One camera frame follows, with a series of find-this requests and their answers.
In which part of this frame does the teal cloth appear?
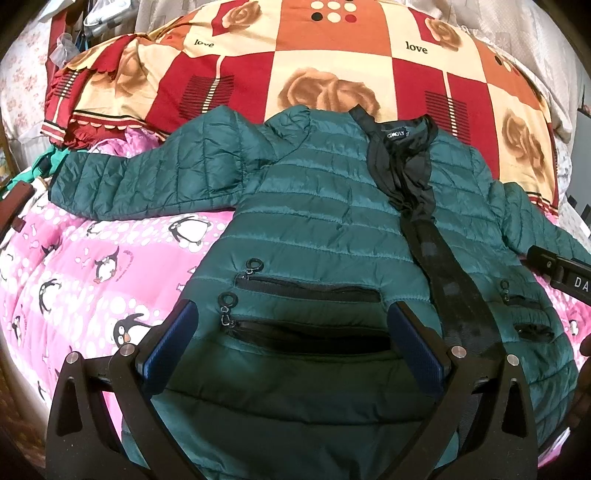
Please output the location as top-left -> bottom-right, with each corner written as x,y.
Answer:
4,148 -> 66,191

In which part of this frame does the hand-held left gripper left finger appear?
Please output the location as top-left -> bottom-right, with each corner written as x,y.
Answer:
45,299 -> 200,480

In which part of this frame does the white plastic bag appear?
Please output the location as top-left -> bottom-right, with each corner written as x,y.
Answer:
84,0 -> 141,34

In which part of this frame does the pink penguin blanket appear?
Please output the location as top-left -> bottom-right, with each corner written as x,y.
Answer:
0,124 -> 591,462

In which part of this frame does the red orange rose patchwork blanket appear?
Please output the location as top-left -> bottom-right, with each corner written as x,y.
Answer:
41,0 -> 561,204

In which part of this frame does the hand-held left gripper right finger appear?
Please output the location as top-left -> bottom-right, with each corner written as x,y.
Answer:
387,304 -> 540,480

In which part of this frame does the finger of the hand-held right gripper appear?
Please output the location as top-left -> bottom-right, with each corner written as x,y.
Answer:
526,245 -> 565,283

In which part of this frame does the green quilted jacket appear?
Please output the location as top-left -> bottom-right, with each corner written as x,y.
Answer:
50,104 -> 591,472

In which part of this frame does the floral bedsheet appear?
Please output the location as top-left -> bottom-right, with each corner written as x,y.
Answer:
0,18 -> 65,153

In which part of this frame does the brown wooden bar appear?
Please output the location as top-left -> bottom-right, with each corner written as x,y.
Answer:
0,182 -> 34,234

